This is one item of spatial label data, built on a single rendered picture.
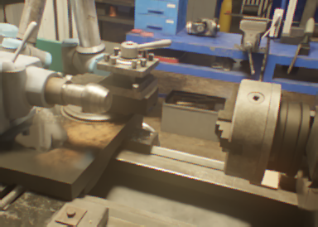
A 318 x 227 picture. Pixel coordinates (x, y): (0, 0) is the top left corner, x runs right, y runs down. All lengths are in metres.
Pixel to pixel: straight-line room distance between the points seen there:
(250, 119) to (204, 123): 2.22
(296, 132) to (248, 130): 0.11
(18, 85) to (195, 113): 2.12
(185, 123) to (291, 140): 2.24
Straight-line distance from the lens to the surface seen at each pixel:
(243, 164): 0.83
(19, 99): 1.05
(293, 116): 0.85
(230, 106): 0.91
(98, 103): 0.97
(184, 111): 2.99
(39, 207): 0.97
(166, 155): 1.22
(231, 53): 2.65
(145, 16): 2.94
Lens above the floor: 1.50
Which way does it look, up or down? 25 degrees down
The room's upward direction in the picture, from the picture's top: 4 degrees clockwise
